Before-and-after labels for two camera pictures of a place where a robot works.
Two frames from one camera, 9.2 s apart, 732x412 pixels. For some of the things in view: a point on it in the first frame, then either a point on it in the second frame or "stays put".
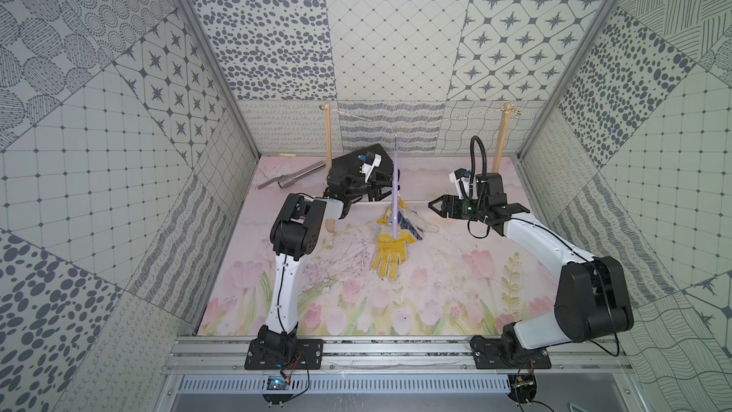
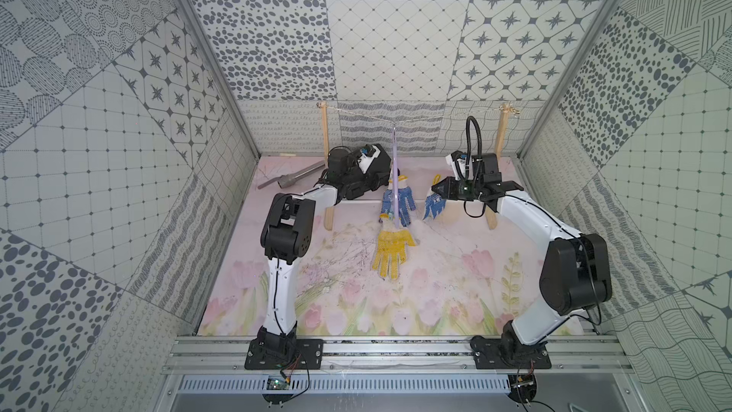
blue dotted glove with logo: (411, 223) -> (405, 197)
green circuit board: (278, 383) stays put
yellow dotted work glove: (390, 251) stays put
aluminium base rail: (225, 355) stays put
